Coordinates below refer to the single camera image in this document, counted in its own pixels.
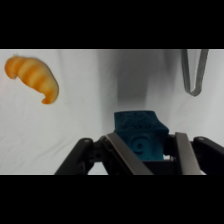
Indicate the orange toy croissant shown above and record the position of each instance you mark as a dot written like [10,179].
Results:
[33,76]

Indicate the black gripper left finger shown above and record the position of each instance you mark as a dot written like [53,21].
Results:
[120,153]

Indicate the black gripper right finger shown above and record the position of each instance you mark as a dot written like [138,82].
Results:
[190,156]

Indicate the blue cube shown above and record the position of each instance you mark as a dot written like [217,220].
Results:
[140,133]

